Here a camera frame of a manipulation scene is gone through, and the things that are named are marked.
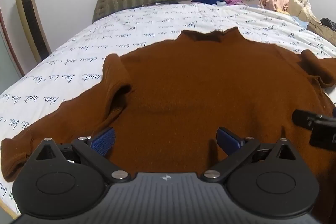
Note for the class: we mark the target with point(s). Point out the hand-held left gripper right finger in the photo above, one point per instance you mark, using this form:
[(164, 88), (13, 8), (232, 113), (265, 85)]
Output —
[(227, 140)]

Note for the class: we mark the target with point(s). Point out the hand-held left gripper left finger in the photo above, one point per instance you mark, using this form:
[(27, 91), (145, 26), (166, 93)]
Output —
[(103, 140)]

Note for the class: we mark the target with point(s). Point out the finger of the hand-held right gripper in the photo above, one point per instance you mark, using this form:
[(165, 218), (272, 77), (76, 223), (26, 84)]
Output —
[(304, 118)]

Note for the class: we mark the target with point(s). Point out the brown knit sweater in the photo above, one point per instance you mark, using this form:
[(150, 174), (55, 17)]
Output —
[(183, 82)]

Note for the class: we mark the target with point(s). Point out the white script-printed bed cover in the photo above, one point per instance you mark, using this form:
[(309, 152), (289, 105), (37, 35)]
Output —
[(78, 56)]

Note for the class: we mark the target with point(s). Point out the khaki garment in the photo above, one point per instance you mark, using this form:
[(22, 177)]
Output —
[(321, 29)]

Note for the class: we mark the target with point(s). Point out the light blue cloth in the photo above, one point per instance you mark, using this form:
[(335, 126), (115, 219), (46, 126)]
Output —
[(299, 21)]

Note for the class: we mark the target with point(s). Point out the dark patterned cloth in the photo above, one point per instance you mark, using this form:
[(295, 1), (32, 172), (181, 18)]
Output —
[(329, 23)]

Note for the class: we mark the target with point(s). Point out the cream puffy jacket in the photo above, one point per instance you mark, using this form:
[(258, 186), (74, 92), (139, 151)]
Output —
[(302, 6)]

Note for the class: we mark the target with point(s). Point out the purple cloth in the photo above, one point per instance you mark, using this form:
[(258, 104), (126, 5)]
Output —
[(234, 0)]

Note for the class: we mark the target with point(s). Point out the gold tower air conditioner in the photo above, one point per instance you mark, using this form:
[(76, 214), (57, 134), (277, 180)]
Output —
[(29, 16)]

